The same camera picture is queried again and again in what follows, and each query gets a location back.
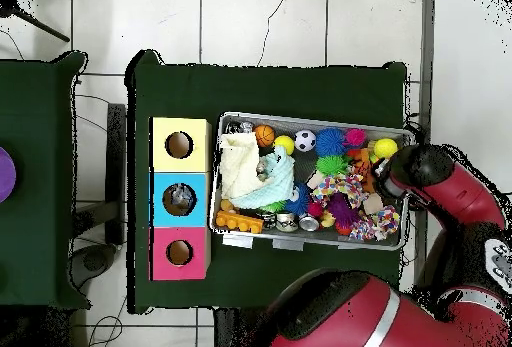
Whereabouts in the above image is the cream yellow cloth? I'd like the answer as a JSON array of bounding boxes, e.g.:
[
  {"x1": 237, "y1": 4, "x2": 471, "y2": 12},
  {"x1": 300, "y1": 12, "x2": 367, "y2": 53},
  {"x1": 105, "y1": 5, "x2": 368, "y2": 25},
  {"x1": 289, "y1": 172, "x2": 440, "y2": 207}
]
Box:
[{"x1": 219, "y1": 131, "x2": 265, "y2": 200}]

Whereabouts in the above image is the mint green cloth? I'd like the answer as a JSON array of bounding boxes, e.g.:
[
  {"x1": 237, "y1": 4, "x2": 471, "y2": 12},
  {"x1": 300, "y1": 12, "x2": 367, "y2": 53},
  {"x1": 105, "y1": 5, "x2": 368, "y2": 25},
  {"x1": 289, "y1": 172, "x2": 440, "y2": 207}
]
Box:
[{"x1": 231, "y1": 146, "x2": 297, "y2": 211}]

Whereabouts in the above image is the orange rubber toy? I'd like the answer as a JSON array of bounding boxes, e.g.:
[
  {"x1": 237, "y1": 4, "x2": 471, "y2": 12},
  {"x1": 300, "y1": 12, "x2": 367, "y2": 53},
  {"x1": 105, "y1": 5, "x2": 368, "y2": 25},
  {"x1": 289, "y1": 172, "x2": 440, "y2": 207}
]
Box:
[{"x1": 214, "y1": 207, "x2": 265, "y2": 236}]

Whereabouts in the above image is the clear mesh bin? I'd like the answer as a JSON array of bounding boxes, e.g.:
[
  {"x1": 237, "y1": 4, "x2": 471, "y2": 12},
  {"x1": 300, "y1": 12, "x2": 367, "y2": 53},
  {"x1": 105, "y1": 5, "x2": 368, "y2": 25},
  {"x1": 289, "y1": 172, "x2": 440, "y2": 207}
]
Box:
[{"x1": 208, "y1": 110, "x2": 417, "y2": 253}]

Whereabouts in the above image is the wooden box with three holes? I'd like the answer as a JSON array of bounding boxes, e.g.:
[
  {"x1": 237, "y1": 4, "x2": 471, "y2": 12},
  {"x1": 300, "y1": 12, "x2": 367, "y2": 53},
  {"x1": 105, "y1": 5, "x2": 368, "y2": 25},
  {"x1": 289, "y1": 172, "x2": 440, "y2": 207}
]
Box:
[{"x1": 149, "y1": 115, "x2": 214, "y2": 283}]

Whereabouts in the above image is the small orange basketball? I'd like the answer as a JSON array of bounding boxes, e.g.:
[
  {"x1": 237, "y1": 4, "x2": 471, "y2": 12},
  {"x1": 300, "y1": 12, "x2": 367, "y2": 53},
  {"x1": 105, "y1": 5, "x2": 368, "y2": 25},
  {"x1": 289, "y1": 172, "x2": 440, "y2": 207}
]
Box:
[{"x1": 253, "y1": 124, "x2": 277, "y2": 149}]

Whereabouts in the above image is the yellow ball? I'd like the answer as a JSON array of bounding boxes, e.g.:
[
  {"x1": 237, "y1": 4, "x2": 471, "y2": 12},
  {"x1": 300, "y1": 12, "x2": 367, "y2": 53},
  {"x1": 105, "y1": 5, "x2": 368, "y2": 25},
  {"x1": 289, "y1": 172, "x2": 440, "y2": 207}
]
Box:
[{"x1": 273, "y1": 134, "x2": 296, "y2": 157}]

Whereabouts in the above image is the small soccer ball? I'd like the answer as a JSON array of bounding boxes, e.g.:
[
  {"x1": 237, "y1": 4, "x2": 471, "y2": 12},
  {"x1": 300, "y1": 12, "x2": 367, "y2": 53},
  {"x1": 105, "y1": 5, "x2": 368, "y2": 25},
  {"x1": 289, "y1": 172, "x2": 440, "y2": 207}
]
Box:
[{"x1": 293, "y1": 129, "x2": 318, "y2": 153}]

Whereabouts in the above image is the blue spiky ball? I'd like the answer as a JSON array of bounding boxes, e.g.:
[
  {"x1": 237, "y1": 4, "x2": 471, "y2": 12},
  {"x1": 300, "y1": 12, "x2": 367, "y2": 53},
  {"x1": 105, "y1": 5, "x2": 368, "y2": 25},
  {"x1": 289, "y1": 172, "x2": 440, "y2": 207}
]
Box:
[{"x1": 314, "y1": 126, "x2": 349, "y2": 159}]

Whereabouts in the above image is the polka dot cloth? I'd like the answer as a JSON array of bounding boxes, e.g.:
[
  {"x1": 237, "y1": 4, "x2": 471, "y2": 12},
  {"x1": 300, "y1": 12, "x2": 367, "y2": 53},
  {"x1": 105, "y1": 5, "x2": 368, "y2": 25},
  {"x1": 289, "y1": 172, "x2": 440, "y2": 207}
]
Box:
[{"x1": 310, "y1": 174, "x2": 368, "y2": 209}]

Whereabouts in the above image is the pink spiky ball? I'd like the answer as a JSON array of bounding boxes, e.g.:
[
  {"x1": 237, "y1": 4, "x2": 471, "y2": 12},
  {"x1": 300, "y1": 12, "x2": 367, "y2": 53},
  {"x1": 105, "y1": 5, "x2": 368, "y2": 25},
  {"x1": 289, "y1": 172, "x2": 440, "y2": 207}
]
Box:
[{"x1": 344, "y1": 127, "x2": 368, "y2": 148}]

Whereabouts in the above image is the green side table cloth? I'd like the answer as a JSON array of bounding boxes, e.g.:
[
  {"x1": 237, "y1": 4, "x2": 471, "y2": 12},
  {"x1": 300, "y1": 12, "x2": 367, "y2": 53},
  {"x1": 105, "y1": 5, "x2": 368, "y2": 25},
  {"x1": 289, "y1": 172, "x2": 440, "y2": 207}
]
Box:
[{"x1": 0, "y1": 50, "x2": 91, "y2": 311}]

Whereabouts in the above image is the purple disc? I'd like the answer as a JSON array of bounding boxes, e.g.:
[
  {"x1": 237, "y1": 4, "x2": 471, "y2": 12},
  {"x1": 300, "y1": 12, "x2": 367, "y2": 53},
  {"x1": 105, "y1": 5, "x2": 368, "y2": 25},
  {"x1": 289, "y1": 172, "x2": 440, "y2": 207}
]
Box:
[{"x1": 0, "y1": 145, "x2": 18, "y2": 204}]

